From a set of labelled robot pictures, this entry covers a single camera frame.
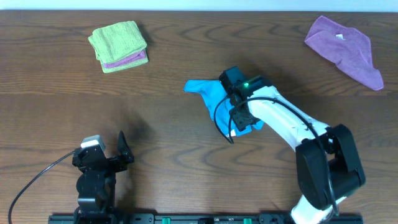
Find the blue microfibre cloth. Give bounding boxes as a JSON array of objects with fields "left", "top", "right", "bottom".
[{"left": 184, "top": 80, "right": 264, "bottom": 137}]

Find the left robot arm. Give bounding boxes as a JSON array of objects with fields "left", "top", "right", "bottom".
[{"left": 72, "top": 131, "right": 134, "bottom": 224}]

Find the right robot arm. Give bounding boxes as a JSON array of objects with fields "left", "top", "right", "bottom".
[{"left": 223, "top": 77, "right": 366, "bottom": 223}]

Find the bottom green folded cloth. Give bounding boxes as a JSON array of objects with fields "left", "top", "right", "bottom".
[{"left": 101, "top": 58, "right": 149, "bottom": 73}]

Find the green folded cloth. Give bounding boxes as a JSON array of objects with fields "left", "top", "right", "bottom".
[
  {"left": 88, "top": 21, "right": 147, "bottom": 63},
  {"left": 101, "top": 58, "right": 149, "bottom": 73}
]

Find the purple folded cloth in stack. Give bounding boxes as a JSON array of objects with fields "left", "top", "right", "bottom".
[{"left": 103, "top": 50, "right": 147, "bottom": 68}]

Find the top green folded cloth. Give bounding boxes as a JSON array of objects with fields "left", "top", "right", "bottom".
[{"left": 88, "top": 21, "right": 147, "bottom": 63}]

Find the purple crumpled cloth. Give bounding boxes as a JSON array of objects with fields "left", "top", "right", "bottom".
[{"left": 304, "top": 16, "right": 384, "bottom": 91}]

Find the left black cable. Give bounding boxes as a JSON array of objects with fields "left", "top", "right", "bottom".
[{"left": 7, "top": 150, "right": 77, "bottom": 224}]

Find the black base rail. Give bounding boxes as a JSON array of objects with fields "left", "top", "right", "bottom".
[{"left": 47, "top": 212, "right": 364, "bottom": 224}]

